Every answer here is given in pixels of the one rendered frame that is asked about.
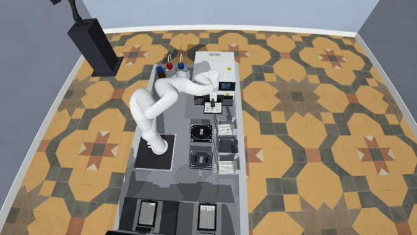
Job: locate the white plastic bottle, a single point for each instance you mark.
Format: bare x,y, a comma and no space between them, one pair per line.
171,74
182,74

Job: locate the brown glass bottle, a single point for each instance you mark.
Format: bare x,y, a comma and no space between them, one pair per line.
162,76

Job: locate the red bottle cap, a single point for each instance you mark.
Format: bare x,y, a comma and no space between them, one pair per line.
169,66

